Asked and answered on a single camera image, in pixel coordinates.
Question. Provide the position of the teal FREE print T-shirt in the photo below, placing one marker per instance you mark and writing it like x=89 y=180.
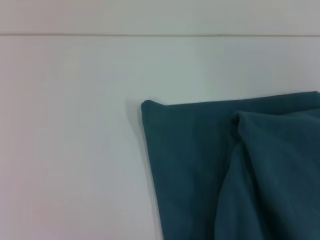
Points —
x=225 y=162

